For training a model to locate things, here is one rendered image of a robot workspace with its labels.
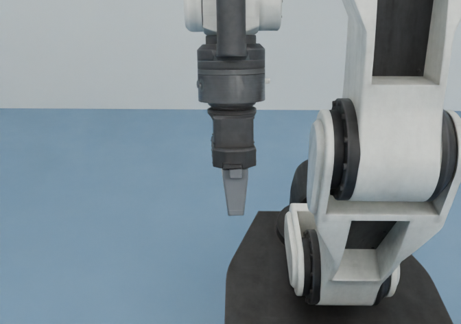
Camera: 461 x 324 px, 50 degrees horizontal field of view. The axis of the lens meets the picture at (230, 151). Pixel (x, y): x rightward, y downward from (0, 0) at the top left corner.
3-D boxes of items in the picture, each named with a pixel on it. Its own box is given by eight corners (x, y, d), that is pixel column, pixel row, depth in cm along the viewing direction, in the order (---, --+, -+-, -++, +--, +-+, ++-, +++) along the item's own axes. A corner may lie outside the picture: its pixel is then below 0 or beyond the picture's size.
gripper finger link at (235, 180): (223, 214, 63) (221, 167, 61) (247, 213, 63) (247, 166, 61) (223, 218, 61) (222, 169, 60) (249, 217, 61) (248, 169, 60)
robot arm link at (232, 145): (199, 149, 72) (196, 67, 70) (264, 147, 73) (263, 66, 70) (198, 170, 60) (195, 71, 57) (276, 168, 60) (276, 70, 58)
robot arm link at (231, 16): (198, 68, 68) (195, -17, 66) (275, 67, 68) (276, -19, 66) (193, 73, 57) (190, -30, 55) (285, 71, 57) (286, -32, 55)
